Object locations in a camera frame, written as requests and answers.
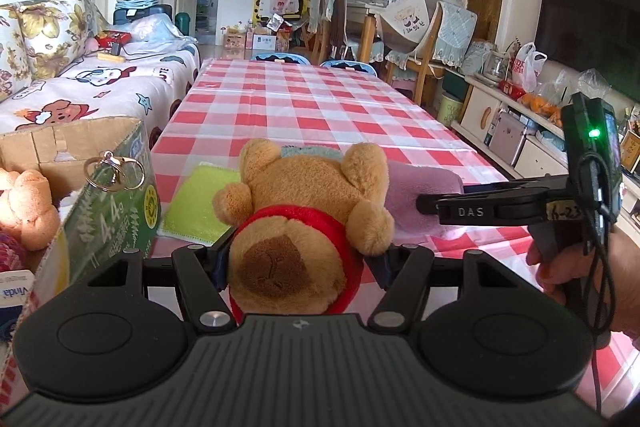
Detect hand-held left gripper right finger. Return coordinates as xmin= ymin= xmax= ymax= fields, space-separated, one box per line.
xmin=366 ymin=245 xmax=532 ymax=336

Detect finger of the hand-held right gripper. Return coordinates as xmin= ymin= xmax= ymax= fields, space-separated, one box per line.
xmin=461 ymin=175 xmax=572 ymax=196
xmin=416 ymin=188 xmax=552 ymax=226

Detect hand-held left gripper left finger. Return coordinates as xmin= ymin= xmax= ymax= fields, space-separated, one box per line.
xmin=75 ymin=229 xmax=237 ymax=336

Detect pink plush cloth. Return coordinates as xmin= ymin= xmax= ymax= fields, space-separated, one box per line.
xmin=384 ymin=160 xmax=465 ymax=239

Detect brown teddy bear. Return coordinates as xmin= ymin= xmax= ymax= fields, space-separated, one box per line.
xmin=212 ymin=139 xmax=397 ymax=326

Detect green printed cardboard box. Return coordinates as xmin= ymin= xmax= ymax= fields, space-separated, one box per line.
xmin=0 ymin=116 xmax=162 ymax=408

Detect metal key ring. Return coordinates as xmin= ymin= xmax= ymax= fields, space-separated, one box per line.
xmin=83 ymin=151 xmax=147 ymax=193

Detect peach plush toy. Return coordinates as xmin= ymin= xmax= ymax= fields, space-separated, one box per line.
xmin=0 ymin=168 xmax=62 ymax=252

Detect blue tissue pack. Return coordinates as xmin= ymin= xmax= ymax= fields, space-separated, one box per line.
xmin=0 ymin=269 xmax=37 ymax=344

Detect person's right hand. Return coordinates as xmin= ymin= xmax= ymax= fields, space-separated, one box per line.
xmin=526 ymin=221 xmax=640 ymax=340

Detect silver metal case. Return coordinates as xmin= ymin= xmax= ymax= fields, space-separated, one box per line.
xmin=488 ymin=111 xmax=527 ymax=166

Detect green microfiber cloth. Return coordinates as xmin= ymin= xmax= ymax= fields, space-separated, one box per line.
xmin=156 ymin=161 xmax=242 ymax=244

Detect bag of oranges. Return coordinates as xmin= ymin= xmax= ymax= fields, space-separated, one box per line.
xmin=519 ymin=91 xmax=563 ymax=120

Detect cream television cabinet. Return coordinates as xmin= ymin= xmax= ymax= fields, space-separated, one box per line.
xmin=451 ymin=73 xmax=640 ymax=229

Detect green waste bin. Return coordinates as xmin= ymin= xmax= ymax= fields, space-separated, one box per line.
xmin=436 ymin=91 xmax=467 ymax=126

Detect red and white plastic bag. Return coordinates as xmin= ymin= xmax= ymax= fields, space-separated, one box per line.
xmin=509 ymin=41 xmax=549 ymax=94

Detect glass kettle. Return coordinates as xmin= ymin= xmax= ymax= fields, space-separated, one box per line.
xmin=481 ymin=48 xmax=509 ymax=81

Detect teal crocheted ball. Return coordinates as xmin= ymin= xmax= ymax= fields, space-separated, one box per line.
xmin=280 ymin=144 xmax=344 ymax=161

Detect black television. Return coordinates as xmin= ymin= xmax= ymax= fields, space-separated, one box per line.
xmin=534 ymin=0 xmax=640 ymax=104

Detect wooden chair with teal cover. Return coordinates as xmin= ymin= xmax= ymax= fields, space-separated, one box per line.
xmin=406 ymin=1 xmax=479 ymax=104

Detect white printed apron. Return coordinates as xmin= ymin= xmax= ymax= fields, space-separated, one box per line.
xmin=376 ymin=0 xmax=444 ymax=58

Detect sofa with cartoon cover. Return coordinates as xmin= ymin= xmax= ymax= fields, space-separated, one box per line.
xmin=0 ymin=41 xmax=202 ymax=136

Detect wooden dining table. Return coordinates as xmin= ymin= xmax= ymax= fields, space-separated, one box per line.
xmin=344 ymin=1 xmax=382 ymax=64

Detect white carton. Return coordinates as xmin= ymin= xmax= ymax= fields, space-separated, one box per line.
xmin=252 ymin=32 xmax=279 ymax=53

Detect dark dining chair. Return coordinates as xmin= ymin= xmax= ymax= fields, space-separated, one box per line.
xmin=326 ymin=0 xmax=352 ymax=61

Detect red box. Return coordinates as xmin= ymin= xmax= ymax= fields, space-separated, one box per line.
xmin=94 ymin=30 xmax=133 ymax=49

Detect dark suitcase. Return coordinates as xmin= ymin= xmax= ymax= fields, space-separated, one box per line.
xmin=113 ymin=4 xmax=174 ymax=26

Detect floral sofa cushion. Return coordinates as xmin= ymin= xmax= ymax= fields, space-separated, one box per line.
xmin=17 ymin=0 xmax=109 ymax=81
xmin=0 ymin=4 xmax=32 ymax=104

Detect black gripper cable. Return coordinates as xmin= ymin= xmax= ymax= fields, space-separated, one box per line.
xmin=575 ymin=154 xmax=620 ymax=414

